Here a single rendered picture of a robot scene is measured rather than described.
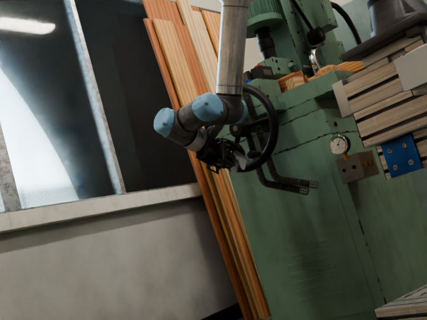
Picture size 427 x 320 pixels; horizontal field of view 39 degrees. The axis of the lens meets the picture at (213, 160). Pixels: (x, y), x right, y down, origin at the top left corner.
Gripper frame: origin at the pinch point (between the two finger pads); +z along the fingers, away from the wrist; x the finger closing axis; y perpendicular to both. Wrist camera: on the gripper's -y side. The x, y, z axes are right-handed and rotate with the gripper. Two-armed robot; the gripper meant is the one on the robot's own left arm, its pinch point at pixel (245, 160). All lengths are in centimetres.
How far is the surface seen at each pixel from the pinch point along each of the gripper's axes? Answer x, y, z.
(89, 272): -130, -9, 34
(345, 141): 25.7, -3.8, 18.0
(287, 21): 8, -68, 18
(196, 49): -114, -176, 85
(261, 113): 3.1, -19.8, 5.3
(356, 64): 30, -37, 25
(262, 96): 11.0, -17.5, -3.8
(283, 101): 7.4, -25.9, 12.0
